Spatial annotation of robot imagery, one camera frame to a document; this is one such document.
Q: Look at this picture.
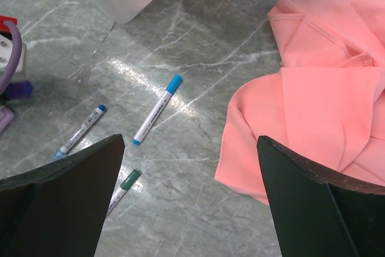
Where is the pink cloth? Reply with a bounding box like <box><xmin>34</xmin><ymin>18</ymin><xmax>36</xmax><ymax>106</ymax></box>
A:
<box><xmin>215</xmin><ymin>0</ymin><xmax>384</xmax><ymax>203</ymax></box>

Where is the blue cap white marker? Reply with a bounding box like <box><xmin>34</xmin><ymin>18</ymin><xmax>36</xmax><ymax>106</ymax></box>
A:
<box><xmin>132</xmin><ymin>75</ymin><xmax>183</xmax><ymax>145</ymax></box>

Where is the green cap white marker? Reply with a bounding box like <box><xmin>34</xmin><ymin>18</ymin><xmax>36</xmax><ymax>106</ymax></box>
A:
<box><xmin>106</xmin><ymin>169</ymin><xmax>141</xmax><ymax>215</ymax></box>

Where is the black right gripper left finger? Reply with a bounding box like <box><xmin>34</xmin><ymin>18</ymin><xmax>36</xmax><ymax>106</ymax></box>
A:
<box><xmin>1</xmin><ymin>134</ymin><xmax>125</xmax><ymax>256</ymax></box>

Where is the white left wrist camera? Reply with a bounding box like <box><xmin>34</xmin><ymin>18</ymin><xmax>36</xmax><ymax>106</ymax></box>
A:
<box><xmin>0</xmin><ymin>15</ymin><xmax>26</xmax><ymax>80</ymax></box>

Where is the thin blue pen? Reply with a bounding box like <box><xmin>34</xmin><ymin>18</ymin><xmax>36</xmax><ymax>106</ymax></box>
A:
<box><xmin>52</xmin><ymin>105</ymin><xmax>107</xmax><ymax>161</ymax></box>

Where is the purple black highlighter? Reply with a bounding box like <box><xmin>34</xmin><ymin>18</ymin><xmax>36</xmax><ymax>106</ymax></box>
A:
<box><xmin>1</xmin><ymin>81</ymin><xmax>33</xmax><ymax>105</ymax></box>

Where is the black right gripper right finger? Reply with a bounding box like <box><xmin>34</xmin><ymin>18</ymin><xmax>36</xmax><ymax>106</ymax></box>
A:
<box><xmin>257</xmin><ymin>136</ymin><xmax>384</xmax><ymax>256</ymax></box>

